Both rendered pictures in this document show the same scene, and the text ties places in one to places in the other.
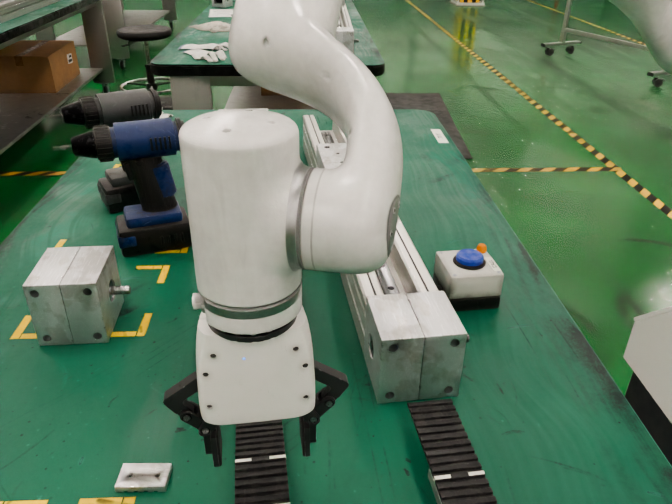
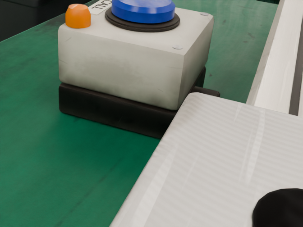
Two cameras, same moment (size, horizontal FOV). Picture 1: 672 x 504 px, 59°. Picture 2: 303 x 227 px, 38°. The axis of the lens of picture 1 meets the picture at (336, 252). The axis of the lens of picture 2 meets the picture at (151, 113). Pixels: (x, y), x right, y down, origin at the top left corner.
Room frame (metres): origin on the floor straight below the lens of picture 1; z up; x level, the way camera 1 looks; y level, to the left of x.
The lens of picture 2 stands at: (1.00, -0.07, 0.93)
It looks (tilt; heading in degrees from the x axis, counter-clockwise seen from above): 31 degrees down; 205
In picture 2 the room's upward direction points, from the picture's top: 6 degrees clockwise
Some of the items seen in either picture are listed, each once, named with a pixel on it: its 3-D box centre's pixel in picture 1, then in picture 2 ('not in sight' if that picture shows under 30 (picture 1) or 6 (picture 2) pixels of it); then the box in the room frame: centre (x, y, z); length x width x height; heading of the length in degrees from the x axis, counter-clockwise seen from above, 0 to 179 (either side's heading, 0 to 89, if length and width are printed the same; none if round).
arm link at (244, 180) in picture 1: (250, 205); not in sight; (0.41, 0.07, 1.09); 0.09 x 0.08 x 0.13; 80
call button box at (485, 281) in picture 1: (461, 278); (150, 62); (0.76, -0.19, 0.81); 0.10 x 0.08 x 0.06; 99
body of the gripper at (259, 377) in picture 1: (255, 354); not in sight; (0.41, 0.07, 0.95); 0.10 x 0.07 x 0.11; 99
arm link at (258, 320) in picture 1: (248, 295); not in sight; (0.41, 0.07, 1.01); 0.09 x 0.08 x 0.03; 99
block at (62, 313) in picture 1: (86, 293); not in sight; (0.68, 0.34, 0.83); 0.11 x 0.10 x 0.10; 96
